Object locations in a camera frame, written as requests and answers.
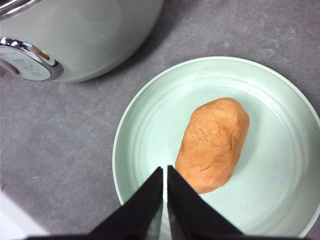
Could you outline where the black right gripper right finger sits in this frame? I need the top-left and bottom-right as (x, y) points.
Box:
(167, 165), (244, 240)

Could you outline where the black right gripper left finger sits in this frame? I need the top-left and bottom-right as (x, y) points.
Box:
(88, 167), (164, 240)

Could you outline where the brown potato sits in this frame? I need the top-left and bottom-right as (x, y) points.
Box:
(175, 97), (250, 194)

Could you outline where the green plate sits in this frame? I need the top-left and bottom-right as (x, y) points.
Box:
(112, 56), (320, 235)

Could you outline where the green electric steamer pot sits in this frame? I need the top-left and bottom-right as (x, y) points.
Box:
(0, 0), (164, 82)

